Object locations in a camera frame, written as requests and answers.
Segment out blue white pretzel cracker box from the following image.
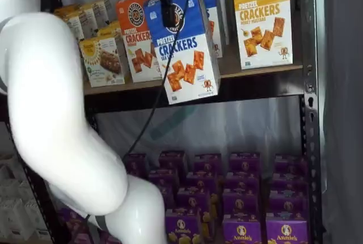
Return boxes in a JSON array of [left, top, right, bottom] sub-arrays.
[[143, 0, 221, 105], [181, 0, 224, 57]]

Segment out orange cheddar pretzel cracker box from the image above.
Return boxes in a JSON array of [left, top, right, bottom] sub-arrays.
[[116, 0, 164, 83]]

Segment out wooden shelf board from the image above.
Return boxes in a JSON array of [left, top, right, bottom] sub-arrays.
[[83, 42, 303, 96]]

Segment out yellow honey mustard cracker box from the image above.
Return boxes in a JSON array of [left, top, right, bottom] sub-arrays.
[[231, 0, 293, 70]]

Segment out purple Annie's snack box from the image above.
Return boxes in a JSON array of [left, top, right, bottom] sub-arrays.
[[223, 173, 260, 192], [166, 214, 201, 244], [158, 150, 187, 171], [229, 152, 261, 174], [58, 208, 86, 229], [269, 170, 309, 191], [222, 220, 262, 244], [274, 153, 309, 173], [157, 186, 178, 211], [194, 153, 222, 173], [222, 189, 260, 217], [177, 187, 211, 214], [265, 217, 309, 244], [72, 231, 94, 244], [268, 189, 309, 215], [147, 169, 179, 188], [185, 171, 218, 191], [124, 153, 148, 177]]

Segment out yellow snack boxes at back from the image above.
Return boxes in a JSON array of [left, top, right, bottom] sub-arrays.
[[55, 2, 103, 33]]

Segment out white carton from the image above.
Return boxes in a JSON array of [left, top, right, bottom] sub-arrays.
[[0, 178, 22, 201], [0, 198, 31, 241], [24, 200, 49, 238]]

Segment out black cable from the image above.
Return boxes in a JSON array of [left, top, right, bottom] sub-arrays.
[[85, 0, 193, 222]]

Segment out black metal shelf frame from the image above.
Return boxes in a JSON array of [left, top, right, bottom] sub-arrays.
[[0, 0, 326, 244]]

